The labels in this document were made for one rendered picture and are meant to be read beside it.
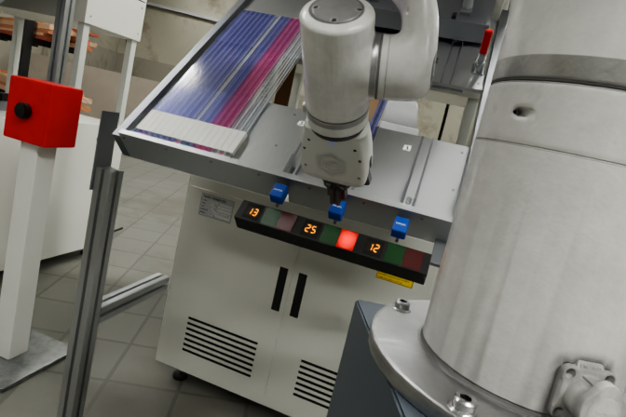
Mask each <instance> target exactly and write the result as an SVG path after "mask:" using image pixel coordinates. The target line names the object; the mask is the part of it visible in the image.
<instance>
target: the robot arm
mask: <svg viewBox="0 0 626 417"><path fill-rule="evenodd" d="M392 1H393V3H394V4H395V5H396V7H397V9H398V10H399V12H400V14H401V31H400V32H399V33H397V34H380V33H377V32H376V31H375V30H374V26H375V12H374V8H373V7H372V6H371V4H369V3H368V2H367V1H365V0H311V1H310V2H308V3H307V4H306V5H304V7H303V8H302V10H301V12H300V15H299V21H300V35H301V48H302V61H303V74H304V86H305V99H306V101H304V103H303V105H302V111H303V112H306V120H305V123H304V127H303V134H302V145H301V165H302V170H303V171H304V173H306V174H307V175H309V176H312V177H315V178H319V179H322V180H323V182H324V185H325V186H326V187H327V195H329V196H330V204H334V203H335V204H336V206H340V204H341V201H342V199H343V200H346V198H347V188H348V187H362V186H363V185H370V182H371V180H372V175H371V171H370V168H371V167H372V164H373V140H372V132H371V128H370V124H369V121H368V119H369V106H370V100H375V99H377V100H385V101H418V100H421V99H422V98H424V97H425V96H426V95H427V94H428V92H429V90H430V88H431V86H432V80H433V76H434V71H435V64H436V59H437V47H438V37H439V11H438V5H437V0H392ZM368 342H369V346H370V350H371V354H372V356H373V358H374V361H375V363H376V365H377V367H378V368H379V369H380V370H381V371H382V373H383V374H384V375H385V377H386V378H387V379H388V381H389V382H390V383H391V385H392V386H393V387H394V388H395V389H396V390H397V391H398V392H399V393H400V394H401V395H402V396H403V397H404V398H405V399H407V400H408V401H409V402H410V403H411V404H412V405H413V406H414V407H415V408H417V409H418V410H420V411H421V412H422V413H423V414H425V415H426V416H427V417H626V0H510V14H509V18H508V23H507V27H506V31H505V34H504V37H503V41H502V44H501V48H500V50H499V54H498V57H497V63H496V67H495V70H494V73H493V77H492V81H491V85H490V88H489V91H488V95H487V98H486V102H485V105H484V108H483V114H482V118H481V122H480V125H479V128H478V131H477V135H476V139H475V141H474V144H473V148H472V151H471V155H470V158H469V164H468V167H467V171H466V175H465V178H464V181H463V184H462V188H461V192H460V195H459V198H458V202H457V205H456V211H455V215H454V218H453V221H452V225H451V229H450V232H449V236H448V238H447V242H446V246H445V249H444V253H443V256H442V262H441V265H440V269H439V273H438V275H437V279H436V283H435V286H434V290H433V292H432V296H431V300H430V301H427V300H409V301H406V300H404V299H397V300H396V302H395V303H392V304H389V305H386V306H384V307H383V308H382V309H380V310H379V311H377V313H376V314H375V316H374V318H373V320H372V324H371V327H370V332H369V339H368Z"/></svg>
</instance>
